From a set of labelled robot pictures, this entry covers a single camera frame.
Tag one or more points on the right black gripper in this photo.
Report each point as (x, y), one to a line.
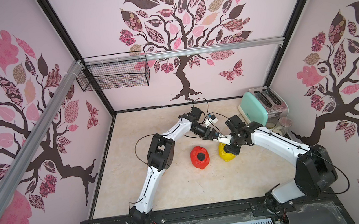
(233, 144)

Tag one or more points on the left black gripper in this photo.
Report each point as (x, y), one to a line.
(205, 135)

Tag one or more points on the black plug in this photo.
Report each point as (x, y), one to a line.
(201, 157)

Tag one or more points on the yellow piggy bank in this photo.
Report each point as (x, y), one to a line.
(223, 154)

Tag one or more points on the red piggy bank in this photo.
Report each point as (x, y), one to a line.
(194, 160)

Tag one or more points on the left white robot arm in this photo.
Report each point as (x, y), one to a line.
(160, 157)

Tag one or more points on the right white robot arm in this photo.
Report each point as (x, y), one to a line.
(314, 171)

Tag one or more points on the mint green toaster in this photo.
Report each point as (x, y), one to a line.
(264, 106)

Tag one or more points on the glass spice jar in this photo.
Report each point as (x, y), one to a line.
(283, 125)

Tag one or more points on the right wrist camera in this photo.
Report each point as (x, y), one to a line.
(234, 124)

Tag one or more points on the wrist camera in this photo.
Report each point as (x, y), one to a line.
(234, 124)
(201, 119)

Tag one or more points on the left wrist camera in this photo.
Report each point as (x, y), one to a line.
(201, 119)

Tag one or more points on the black wire basket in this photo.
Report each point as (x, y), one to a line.
(115, 71)

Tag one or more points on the aluminium rail back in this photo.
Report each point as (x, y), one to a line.
(216, 48)

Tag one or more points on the aluminium rail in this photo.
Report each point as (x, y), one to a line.
(216, 48)
(19, 165)

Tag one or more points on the black base frame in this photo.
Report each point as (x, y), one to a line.
(327, 209)

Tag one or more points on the aluminium rail left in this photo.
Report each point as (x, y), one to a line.
(19, 165)

